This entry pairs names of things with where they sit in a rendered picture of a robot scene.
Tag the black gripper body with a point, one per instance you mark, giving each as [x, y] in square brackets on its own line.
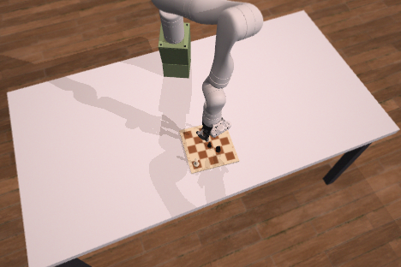
[206, 128]

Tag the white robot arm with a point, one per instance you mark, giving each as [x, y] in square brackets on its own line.
[235, 21]

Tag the wooden chessboard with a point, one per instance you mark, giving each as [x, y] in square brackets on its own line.
[208, 158]

